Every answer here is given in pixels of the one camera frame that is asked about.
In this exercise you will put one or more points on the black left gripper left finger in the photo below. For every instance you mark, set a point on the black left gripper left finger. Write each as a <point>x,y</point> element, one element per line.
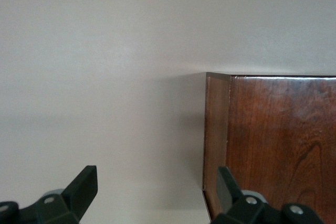
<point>76,200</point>

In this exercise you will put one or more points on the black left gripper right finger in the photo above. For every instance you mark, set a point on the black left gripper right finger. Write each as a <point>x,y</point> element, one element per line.
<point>244,211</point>

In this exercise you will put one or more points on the dark red wooden cabinet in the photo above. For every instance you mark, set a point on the dark red wooden cabinet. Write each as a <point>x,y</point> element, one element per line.
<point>275,142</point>

